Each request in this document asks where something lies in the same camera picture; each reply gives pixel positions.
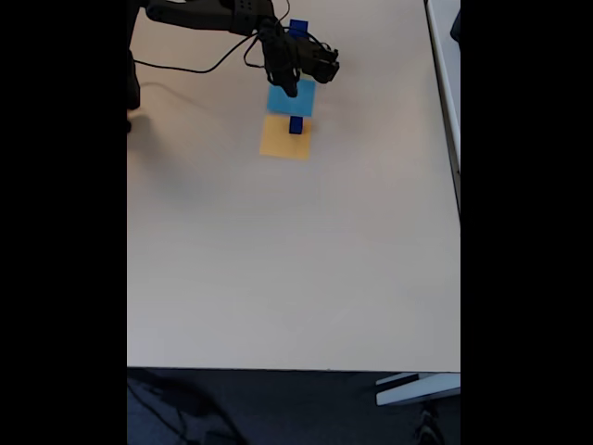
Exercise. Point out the medium blue cube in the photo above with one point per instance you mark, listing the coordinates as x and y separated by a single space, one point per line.
299 27

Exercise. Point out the small blue cube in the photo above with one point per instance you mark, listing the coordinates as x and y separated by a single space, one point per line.
295 126

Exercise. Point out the light blue paper square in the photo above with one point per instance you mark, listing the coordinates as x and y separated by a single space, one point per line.
292 104

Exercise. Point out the orange paper square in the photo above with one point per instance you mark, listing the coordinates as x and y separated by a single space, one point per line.
278 143

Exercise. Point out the white adjacent table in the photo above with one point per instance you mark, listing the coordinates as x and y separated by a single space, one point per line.
445 69

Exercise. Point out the dark object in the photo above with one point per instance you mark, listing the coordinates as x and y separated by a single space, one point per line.
456 25

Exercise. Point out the white table foot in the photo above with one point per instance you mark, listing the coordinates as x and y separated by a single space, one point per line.
417 391

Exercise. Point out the black camera box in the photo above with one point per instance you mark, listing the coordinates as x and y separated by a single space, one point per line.
322 62

